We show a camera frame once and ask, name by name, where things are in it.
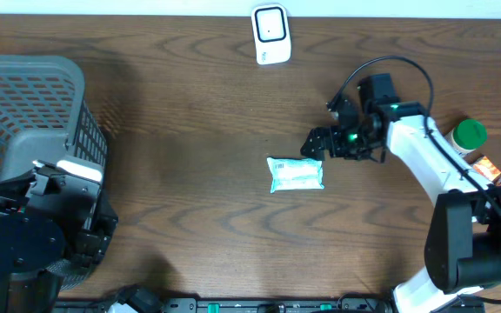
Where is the white teal wipes pack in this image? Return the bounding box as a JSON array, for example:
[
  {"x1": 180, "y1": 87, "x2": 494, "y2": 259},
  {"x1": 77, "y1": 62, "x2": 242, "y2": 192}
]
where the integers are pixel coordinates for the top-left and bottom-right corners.
[{"x1": 267, "y1": 157, "x2": 324, "y2": 193}]

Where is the green lid jar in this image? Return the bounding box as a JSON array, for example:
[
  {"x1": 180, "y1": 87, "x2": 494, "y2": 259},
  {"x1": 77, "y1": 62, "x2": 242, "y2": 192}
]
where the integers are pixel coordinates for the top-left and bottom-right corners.
[{"x1": 445, "y1": 119, "x2": 487, "y2": 157}]

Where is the orange snack packet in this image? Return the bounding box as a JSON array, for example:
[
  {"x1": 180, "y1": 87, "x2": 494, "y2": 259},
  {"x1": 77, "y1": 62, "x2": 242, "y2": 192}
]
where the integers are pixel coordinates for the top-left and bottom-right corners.
[{"x1": 471, "y1": 156, "x2": 501, "y2": 182}]

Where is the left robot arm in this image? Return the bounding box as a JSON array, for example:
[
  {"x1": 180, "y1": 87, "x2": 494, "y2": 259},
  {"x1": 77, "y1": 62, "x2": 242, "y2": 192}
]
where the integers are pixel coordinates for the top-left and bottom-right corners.
[{"x1": 0, "y1": 156, "x2": 118, "y2": 312}]

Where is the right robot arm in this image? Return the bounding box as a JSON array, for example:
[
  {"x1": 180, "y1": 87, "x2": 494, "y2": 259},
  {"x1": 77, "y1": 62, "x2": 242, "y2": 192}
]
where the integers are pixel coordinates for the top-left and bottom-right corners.
[{"x1": 301, "y1": 74, "x2": 501, "y2": 312}]

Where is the white barcode scanner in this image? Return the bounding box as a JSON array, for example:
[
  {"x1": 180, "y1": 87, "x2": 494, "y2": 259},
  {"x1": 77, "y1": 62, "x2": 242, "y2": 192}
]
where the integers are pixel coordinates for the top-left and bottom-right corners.
[{"x1": 251, "y1": 4, "x2": 291, "y2": 65}]

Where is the grey plastic basket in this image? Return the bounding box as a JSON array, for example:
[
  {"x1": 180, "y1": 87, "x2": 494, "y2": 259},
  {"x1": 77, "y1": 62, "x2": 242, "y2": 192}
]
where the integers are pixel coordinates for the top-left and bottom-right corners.
[{"x1": 0, "y1": 55, "x2": 109, "y2": 292}]

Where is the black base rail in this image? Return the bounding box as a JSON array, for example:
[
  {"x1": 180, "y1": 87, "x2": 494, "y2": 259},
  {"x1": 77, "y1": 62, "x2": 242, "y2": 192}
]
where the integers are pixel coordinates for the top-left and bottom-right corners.
[{"x1": 51, "y1": 285, "x2": 397, "y2": 313}]

